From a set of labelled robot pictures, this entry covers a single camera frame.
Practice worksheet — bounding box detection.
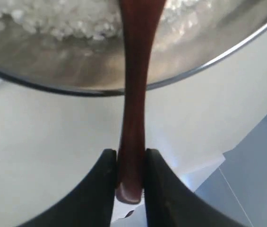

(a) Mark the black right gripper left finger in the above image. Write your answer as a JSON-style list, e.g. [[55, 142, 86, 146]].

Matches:
[[21, 149, 116, 227]]

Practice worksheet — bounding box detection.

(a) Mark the brown wooden spoon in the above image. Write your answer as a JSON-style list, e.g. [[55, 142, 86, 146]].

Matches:
[[116, 0, 165, 204]]

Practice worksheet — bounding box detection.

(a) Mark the steel bowl of rice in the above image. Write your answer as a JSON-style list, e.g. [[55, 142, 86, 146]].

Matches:
[[0, 0, 267, 96]]

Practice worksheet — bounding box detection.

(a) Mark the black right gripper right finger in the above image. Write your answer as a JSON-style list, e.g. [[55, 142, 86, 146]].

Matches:
[[144, 149, 240, 227]]

